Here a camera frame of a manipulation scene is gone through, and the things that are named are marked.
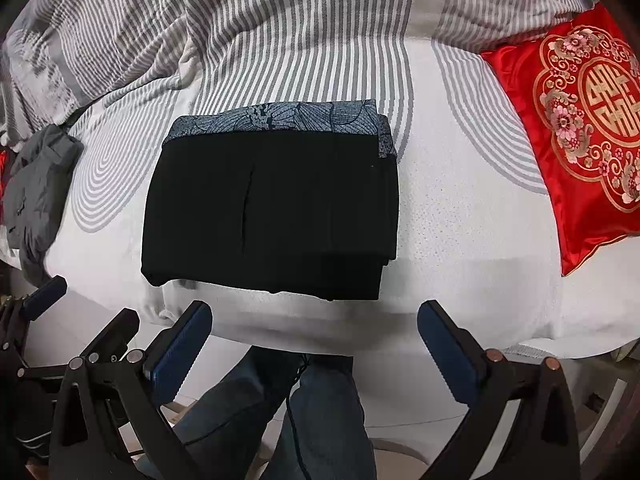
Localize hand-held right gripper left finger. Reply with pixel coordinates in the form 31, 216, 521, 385
47, 300, 213, 480

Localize grey jacket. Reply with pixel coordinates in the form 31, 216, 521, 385
0, 124, 86, 286

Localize person's legs in blue jeans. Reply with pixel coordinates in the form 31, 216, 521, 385
135, 347, 301, 480

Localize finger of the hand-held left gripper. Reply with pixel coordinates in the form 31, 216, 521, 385
22, 276, 68, 322
87, 309, 141, 361

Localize person's right leg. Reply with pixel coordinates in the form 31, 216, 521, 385
260, 355, 378, 480

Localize red cloth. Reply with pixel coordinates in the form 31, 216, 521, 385
0, 149, 10, 211

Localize grey white striped duvet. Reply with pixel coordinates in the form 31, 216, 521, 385
0, 0, 598, 131

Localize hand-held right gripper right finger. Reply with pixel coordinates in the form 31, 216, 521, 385
417, 300, 583, 480

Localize black pants blue patterned waistband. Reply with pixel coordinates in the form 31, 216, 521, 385
140, 101, 401, 302

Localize red embroidered satin cushion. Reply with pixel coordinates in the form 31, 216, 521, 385
480, 2, 640, 277

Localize white mattress grey curved stripes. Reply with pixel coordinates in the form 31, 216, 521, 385
20, 2, 640, 431

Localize black cable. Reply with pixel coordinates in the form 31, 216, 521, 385
285, 352, 313, 480

